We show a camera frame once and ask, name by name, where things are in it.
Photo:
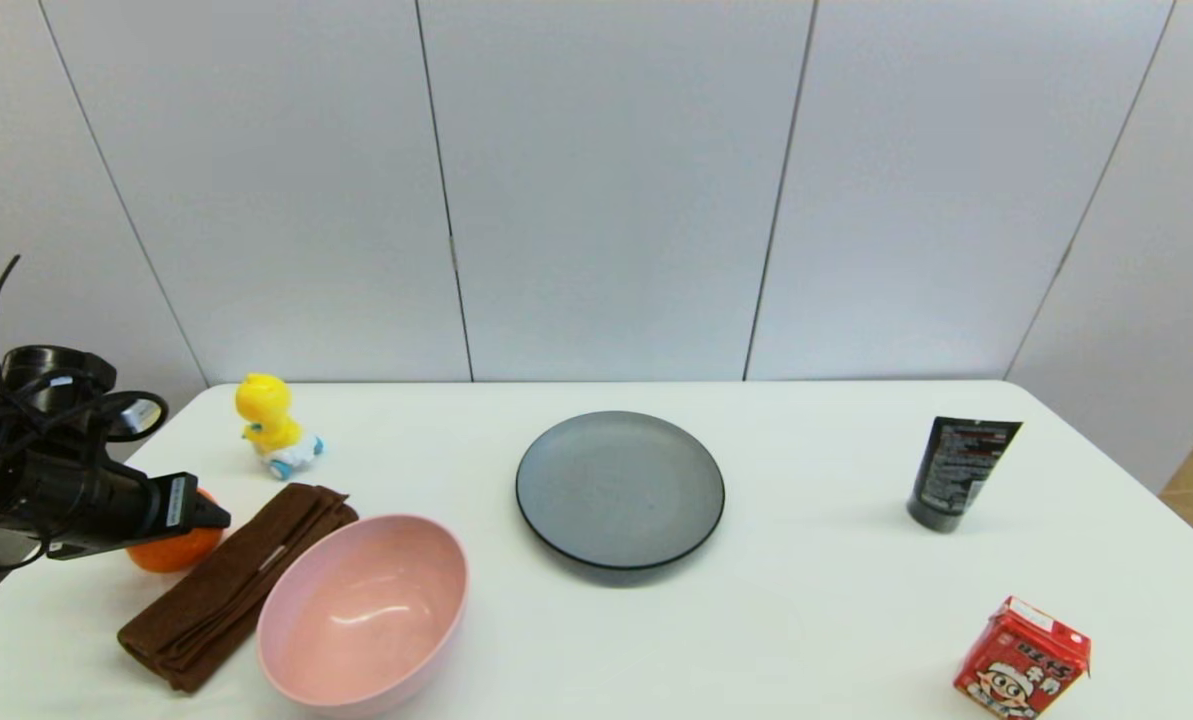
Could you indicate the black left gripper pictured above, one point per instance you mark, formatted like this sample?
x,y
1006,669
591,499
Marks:
x,y
86,505

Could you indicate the orange fruit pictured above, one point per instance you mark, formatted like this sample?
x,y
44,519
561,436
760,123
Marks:
x,y
171,555

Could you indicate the brown folded towel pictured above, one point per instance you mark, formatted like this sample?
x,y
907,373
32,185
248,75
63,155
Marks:
x,y
218,590

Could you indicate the yellow duck toy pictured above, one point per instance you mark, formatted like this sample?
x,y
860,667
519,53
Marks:
x,y
268,420

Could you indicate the pink bowl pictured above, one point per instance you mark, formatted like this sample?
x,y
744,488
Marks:
x,y
361,615

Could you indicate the grey round plate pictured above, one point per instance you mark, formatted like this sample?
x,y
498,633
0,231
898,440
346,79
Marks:
x,y
618,490

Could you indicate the black cosmetic tube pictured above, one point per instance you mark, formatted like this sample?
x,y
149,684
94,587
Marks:
x,y
959,470

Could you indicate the red milk carton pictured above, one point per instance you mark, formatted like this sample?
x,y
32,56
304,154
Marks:
x,y
1021,665

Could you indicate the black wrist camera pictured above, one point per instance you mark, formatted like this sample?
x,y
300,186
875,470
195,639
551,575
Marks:
x,y
46,368

